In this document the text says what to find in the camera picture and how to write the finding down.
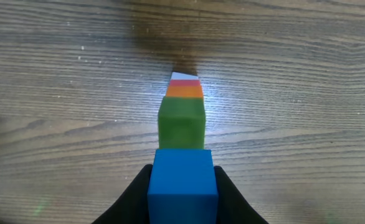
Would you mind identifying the blue cube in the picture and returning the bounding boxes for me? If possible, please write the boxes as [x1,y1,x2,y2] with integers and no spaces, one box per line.
[147,148,219,224]

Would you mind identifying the orange cube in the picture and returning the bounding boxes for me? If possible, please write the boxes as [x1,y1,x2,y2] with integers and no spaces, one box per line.
[165,85,204,100]

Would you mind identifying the red cube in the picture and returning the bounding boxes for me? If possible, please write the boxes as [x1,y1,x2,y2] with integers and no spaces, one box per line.
[169,79,201,88]

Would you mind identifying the green cube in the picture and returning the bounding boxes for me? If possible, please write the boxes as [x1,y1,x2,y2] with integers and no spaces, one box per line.
[157,96,207,151]

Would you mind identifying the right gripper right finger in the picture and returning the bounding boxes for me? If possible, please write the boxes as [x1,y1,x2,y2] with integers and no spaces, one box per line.
[213,166,269,224]

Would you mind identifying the white cube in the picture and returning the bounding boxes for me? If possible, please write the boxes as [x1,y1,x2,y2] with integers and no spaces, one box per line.
[170,72,199,81]

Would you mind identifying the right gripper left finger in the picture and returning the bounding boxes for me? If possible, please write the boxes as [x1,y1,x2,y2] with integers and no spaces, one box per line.
[92,164,154,224]

